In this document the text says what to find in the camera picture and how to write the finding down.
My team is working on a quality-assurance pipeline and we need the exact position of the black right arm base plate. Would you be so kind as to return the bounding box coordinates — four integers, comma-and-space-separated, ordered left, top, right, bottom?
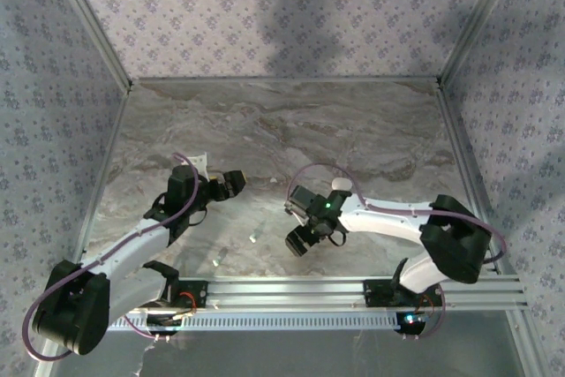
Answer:
362, 278, 445, 310

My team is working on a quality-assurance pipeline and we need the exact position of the thin aluminium table edge rail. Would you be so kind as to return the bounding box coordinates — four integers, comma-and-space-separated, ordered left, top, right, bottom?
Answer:
131, 77, 442, 85

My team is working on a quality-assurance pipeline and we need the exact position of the aluminium table side rail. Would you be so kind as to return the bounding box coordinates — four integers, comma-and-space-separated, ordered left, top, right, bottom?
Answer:
68, 85, 133, 279
434, 79, 520, 279

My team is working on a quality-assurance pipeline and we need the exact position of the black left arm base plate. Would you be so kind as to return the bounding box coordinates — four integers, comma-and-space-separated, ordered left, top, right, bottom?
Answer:
127, 279, 208, 310

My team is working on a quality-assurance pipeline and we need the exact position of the black controller board with wires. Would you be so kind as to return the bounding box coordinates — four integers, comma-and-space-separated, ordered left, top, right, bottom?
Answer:
145, 311, 183, 336

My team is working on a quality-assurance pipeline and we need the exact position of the grey metal base panel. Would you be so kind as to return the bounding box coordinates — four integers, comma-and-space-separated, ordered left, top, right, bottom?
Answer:
87, 331, 526, 377

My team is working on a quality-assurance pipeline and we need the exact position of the circuit board with lit LEDs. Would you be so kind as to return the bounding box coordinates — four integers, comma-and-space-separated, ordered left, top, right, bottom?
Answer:
394, 311, 428, 337

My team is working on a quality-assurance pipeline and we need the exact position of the white slotted cable duct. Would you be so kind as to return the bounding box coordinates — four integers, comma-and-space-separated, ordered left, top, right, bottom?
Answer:
108, 311, 401, 333

